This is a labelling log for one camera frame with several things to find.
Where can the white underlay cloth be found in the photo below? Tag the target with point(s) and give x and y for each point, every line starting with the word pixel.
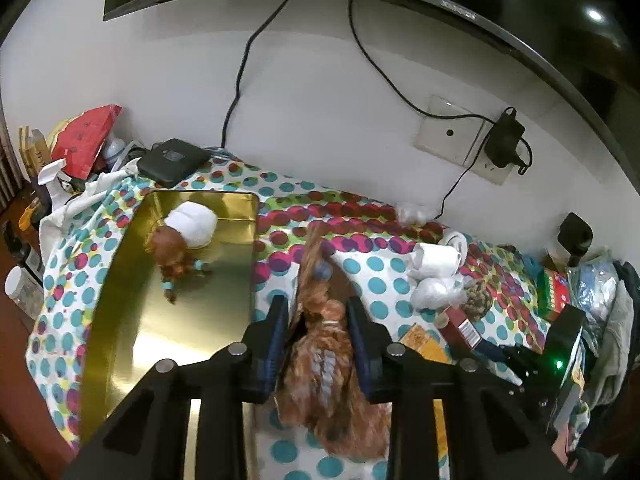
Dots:
pixel 95 190

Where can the small black camera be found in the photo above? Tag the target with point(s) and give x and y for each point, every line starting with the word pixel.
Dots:
pixel 575 235

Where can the white spray bottle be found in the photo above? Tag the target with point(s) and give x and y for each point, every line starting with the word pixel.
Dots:
pixel 50 180

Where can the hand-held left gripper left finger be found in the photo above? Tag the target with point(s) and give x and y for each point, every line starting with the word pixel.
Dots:
pixel 272 355

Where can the crumpled clear plastic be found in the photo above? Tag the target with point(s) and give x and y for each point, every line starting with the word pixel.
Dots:
pixel 415 214

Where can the polka dot tablecloth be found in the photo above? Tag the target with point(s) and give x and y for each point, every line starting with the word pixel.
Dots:
pixel 310 220

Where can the black power adapter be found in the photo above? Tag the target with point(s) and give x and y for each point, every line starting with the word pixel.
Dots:
pixel 502 140

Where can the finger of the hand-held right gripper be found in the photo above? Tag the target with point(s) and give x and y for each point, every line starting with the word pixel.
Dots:
pixel 505 360

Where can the white baby bottle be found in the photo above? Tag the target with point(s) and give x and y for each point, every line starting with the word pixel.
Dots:
pixel 114 152

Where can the green and red box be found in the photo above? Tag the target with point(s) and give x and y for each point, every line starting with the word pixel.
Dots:
pixel 555 292

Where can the black set-top box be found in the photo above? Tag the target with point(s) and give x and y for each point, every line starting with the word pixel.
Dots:
pixel 170 160

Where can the brown mottled pouch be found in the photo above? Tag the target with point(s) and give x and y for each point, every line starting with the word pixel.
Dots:
pixel 480 300

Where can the white wall socket plate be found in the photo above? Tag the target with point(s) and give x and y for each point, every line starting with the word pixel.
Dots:
pixel 450 135

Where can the beige and blue carton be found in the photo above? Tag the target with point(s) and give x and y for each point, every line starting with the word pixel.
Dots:
pixel 35 152

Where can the clear jar white lid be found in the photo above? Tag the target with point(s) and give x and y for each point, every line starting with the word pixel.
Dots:
pixel 22 295

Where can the grey garment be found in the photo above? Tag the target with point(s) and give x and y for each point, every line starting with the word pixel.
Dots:
pixel 615 340

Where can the dark red box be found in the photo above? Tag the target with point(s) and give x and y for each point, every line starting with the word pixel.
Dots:
pixel 462 330

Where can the gold metal tin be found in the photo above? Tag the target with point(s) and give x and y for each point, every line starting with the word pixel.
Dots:
pixel 150 320

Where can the yellow snack bag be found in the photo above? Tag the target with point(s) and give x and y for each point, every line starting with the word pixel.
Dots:
pixel 425 345

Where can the white crumpled cloth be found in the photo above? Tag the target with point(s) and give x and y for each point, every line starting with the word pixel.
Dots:
pixel 435 294

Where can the brown-haired doll with teal bands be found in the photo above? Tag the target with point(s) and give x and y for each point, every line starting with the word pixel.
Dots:
pixel 190 225

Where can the clear plastic bag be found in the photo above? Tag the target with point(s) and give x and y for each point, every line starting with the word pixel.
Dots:
pixel 595 285

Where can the dark pump bottle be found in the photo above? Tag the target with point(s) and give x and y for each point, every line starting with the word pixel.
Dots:
pixel 22 255

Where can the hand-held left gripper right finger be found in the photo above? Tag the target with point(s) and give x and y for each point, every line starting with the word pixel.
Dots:
pixel 362 355

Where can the red plastic bag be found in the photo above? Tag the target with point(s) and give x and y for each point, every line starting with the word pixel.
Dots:
pixel 82 140

